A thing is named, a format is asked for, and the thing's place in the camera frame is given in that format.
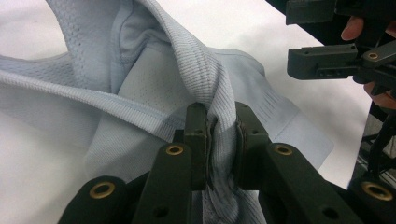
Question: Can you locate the white table mat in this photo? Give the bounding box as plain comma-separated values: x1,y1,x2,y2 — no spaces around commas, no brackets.
0,0,375,224

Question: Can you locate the right hand-held gripper black cable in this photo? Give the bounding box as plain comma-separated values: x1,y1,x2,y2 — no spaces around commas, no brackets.
368,112,396,175

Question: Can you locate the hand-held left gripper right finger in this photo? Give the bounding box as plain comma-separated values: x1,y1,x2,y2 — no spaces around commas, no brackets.
233,102,272,190

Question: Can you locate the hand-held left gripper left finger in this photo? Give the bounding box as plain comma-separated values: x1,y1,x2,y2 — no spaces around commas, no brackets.
183,102,210,191

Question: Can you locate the light blue sleeveless vest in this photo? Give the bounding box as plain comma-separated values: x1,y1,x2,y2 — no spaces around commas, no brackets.
0,0,335,224

